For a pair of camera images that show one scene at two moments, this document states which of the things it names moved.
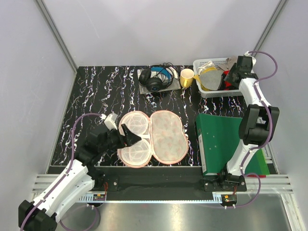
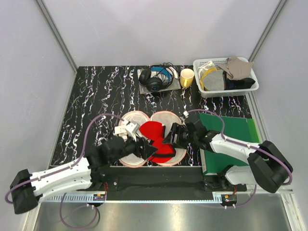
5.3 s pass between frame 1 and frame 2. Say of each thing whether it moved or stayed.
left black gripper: moved
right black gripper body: moved
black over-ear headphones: stayed
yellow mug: stayed
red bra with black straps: moved
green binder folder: stayed
